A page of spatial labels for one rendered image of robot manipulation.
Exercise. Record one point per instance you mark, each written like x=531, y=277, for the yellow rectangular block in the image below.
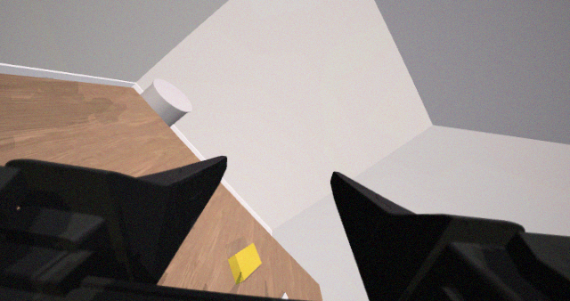
x=244, y=263

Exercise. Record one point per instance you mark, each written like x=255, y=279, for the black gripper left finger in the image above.
x=148, y=217

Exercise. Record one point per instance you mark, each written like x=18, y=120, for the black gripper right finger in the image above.
x=393, y=247

